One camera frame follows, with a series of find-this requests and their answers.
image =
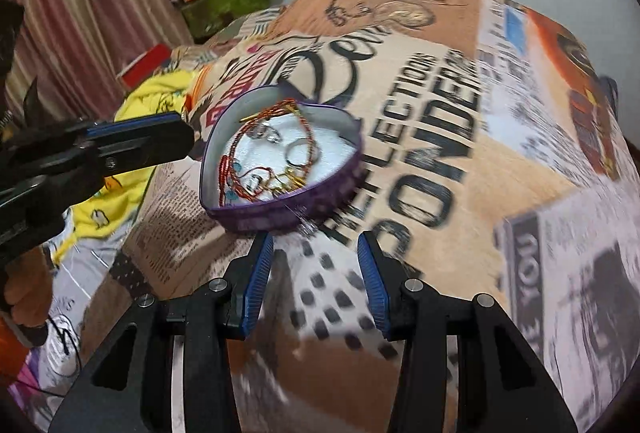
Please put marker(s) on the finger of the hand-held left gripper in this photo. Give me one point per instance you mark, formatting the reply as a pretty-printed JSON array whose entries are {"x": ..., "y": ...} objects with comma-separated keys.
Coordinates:
[{"x": 145, "y": 138}]

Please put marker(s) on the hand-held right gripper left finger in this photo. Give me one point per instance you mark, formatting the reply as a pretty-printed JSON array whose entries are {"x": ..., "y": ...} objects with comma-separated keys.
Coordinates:
[{"x": 257, "y": 285}]

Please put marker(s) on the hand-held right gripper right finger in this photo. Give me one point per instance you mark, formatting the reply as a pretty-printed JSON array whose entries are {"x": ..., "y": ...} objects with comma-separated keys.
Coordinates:
[{"x": 375, "y": 288}]

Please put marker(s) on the purple heart-shaped tin box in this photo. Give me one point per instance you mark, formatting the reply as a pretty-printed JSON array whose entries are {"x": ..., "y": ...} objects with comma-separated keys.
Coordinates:
[{"x": 280, "y": 213}]

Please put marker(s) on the person's left hand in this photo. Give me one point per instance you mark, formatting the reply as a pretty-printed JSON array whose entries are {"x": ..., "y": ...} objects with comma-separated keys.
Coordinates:
[{"x": 27, "y": 293}]

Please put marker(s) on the red box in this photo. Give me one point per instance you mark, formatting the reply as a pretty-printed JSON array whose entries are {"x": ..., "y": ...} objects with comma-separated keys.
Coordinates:
[{"x": 145, "y": 65}]

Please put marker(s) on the printed newspaper-pattern blanket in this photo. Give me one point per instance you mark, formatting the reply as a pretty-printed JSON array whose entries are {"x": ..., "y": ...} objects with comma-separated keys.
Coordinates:
[{"x": 450, "y": 213}]

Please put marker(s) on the striped patchwork quilt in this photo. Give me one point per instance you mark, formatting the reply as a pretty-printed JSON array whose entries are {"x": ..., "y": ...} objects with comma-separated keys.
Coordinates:
[{"x": 235, "y": 38}]

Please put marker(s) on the striped brown curtain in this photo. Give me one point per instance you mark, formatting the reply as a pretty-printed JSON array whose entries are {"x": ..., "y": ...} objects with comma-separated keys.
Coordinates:
[{"x": 75, "y": 13}]

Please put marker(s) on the white cartoon-printed sheet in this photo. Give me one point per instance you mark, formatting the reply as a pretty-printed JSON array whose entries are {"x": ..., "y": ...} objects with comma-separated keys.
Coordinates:
[{"x": 85, "y": 293}]

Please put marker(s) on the green patterned storage cover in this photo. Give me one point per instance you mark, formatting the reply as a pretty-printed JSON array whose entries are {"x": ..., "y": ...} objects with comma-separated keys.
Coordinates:
[{"x": 225, "y": 10}]

